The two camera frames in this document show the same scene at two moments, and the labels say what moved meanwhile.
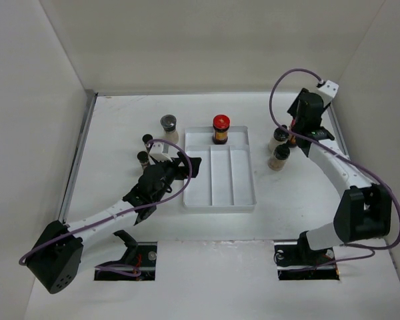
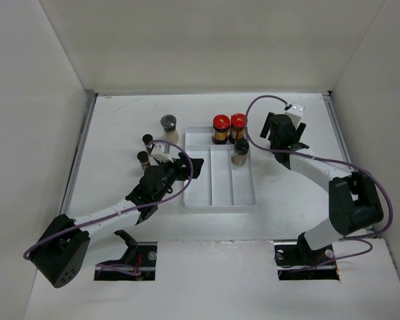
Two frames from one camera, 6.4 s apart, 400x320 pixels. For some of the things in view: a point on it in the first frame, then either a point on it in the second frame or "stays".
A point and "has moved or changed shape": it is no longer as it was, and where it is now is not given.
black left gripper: x=173 y=164 stays
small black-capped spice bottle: x=145 y=139 stays
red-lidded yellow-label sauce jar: x=293 y=139 has moved or changed shape
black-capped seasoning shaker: x=280 y=136 has moved or changed shape
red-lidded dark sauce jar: x=221 y=126 stays
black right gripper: x=293 y=109 -> x=299 y=130
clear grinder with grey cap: x=169 y=123 stays
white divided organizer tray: x=225 y=181 stays
